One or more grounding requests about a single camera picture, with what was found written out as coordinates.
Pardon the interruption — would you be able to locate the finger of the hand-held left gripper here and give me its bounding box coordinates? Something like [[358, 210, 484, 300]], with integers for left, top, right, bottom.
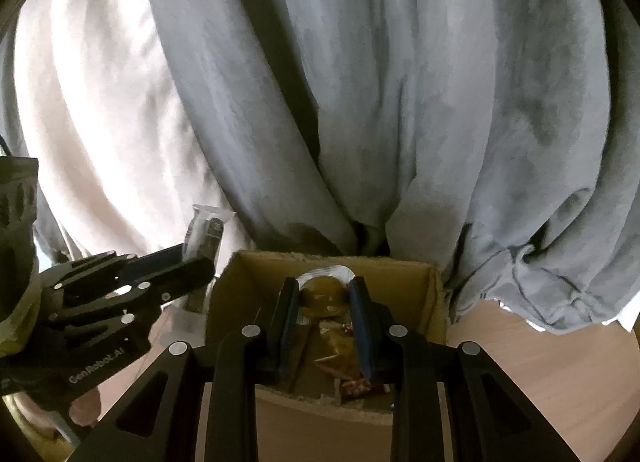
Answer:
[[42, 243, 185, 291], [50, 259, 217, 329]]

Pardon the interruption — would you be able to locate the white curtain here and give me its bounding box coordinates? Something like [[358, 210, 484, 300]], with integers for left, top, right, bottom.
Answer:
[[0, 0, 253, 270]]

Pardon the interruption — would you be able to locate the tan snack packet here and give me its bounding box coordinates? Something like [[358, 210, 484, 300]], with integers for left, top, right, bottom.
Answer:
[[312, 322, 362, 379]]

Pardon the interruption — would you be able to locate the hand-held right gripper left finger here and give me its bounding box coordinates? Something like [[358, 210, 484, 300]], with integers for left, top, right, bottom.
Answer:
[[65, 277, 301, 462]]

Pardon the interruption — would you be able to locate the grey curtain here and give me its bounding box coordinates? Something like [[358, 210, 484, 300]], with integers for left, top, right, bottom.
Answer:
[[140, 0, 640, 339]]

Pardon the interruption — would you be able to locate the brown round snack clear wrapper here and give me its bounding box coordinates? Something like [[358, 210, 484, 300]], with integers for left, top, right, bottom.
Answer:
[[295, 265, 357, 319]]

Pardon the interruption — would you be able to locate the red snack packet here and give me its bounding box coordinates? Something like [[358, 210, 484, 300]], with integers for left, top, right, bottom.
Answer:
[[337, 376, 394, 401]]

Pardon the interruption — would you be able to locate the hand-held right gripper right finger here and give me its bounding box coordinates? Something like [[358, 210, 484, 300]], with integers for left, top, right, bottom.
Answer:
[[348, 277, 583, 462]]

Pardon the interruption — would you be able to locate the person's left hand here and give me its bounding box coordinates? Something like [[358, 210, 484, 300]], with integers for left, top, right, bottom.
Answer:
[[9, 386, 104, 432]]

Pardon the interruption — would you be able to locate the brown cardboard box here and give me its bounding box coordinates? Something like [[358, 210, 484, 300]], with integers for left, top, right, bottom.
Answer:
[[204, 250, 452, 425]]

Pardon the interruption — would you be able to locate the clear packet dark snack bar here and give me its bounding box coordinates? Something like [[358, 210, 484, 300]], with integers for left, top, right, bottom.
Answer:
[[181, 204, 237, 314]]

